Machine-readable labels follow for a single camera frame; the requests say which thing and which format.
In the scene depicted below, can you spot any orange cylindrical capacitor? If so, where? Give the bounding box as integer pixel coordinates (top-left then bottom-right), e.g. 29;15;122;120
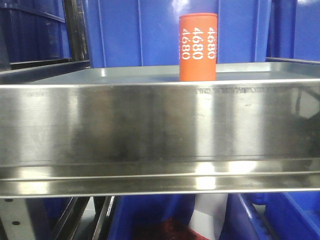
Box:
179;12;218;82

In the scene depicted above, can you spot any stainless steel shelf tray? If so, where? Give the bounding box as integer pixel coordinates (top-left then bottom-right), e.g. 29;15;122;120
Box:
0;60;320;198

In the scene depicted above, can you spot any large blue bin centre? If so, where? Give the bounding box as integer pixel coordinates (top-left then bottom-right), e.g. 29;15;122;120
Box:
84;0;272;68

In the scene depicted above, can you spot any blue bin lower centre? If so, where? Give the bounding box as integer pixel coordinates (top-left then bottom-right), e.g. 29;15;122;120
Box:
107;194;217;240

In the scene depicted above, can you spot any dark red cloth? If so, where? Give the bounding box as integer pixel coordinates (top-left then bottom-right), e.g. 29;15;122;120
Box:
132;217;208;240

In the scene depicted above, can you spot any dark blue bin left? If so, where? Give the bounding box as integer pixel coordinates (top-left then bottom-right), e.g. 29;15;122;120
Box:
0;0;71;63

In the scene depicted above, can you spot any blue bin lower right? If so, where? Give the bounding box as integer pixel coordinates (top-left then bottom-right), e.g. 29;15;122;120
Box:
220;191;320;240

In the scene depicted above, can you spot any blue bin upper right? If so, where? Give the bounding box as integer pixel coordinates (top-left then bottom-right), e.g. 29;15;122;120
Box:
267;0;320;62

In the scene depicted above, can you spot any black shelf upright post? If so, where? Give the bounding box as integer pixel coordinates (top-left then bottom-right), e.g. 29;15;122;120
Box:
62;0;89;61

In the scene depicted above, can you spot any grey perforated shelf bracket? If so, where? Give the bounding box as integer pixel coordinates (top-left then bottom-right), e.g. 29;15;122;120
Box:
0;198;52;240

